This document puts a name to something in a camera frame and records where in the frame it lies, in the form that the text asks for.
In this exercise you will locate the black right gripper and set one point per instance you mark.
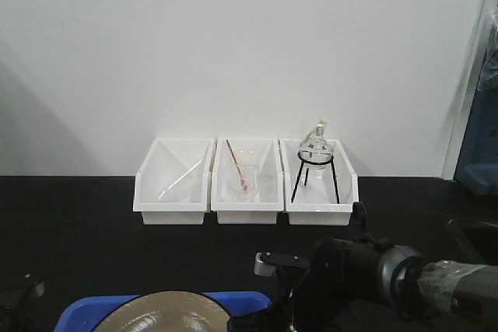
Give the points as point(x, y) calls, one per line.
point(318, 296)

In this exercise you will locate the beige plate with black rim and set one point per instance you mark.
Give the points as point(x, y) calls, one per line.
point(167, 311)

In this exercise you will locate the blue plastic tray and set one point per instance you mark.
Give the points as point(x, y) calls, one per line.
point(85, 314)

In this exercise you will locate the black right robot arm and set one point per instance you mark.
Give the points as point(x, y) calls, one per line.
point(414, 286)

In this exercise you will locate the blue cabinet at right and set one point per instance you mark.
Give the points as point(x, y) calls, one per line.
point(477, 161)

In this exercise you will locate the right white storage bin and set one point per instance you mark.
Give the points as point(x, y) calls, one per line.
point(320, 196)

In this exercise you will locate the white storage bin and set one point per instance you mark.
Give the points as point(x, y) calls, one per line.
point(269, 199)
point(166, 160)
point(320, 196)

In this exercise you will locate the red striped stirring rod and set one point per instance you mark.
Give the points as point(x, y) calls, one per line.
point(235, 163)

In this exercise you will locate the middle white storage bin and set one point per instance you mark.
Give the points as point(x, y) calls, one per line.
point(269, 199)

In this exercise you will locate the glass beaker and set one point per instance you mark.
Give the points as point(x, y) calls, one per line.
point(250, 173)

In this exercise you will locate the glass alcohol lamp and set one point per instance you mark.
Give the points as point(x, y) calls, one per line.
point(314, 150)

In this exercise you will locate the glass funnel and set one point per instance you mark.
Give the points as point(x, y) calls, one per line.
point(184, 186)

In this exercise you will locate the left white storage bin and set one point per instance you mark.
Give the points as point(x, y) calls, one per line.
point(166, 160)

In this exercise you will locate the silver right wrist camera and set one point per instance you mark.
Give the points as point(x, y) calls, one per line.
point(266, 263)

